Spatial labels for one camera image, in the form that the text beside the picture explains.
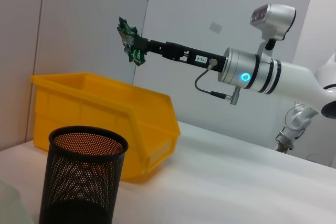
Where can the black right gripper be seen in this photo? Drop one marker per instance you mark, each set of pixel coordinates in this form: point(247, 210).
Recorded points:
point(183, 53)

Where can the green plastic wrapper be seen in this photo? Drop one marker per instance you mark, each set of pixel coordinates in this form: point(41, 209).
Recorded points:
point(128, 30)

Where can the black mesh pen holder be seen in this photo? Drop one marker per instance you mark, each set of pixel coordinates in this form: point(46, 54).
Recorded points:
point(78, 182)

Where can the green glass fruit plate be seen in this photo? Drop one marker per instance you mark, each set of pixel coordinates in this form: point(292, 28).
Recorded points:
point(10, 205)

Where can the yellow plastic bin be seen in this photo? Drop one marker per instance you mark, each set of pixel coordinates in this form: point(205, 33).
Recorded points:
point(105, 108)

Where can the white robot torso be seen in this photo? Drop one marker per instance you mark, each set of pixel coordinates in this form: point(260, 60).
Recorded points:
point(328, 74)

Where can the white wall sticker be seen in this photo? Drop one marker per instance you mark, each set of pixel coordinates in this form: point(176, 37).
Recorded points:
point(216, 26)

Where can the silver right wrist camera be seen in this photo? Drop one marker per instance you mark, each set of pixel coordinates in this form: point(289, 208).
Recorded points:
point(273, 22)

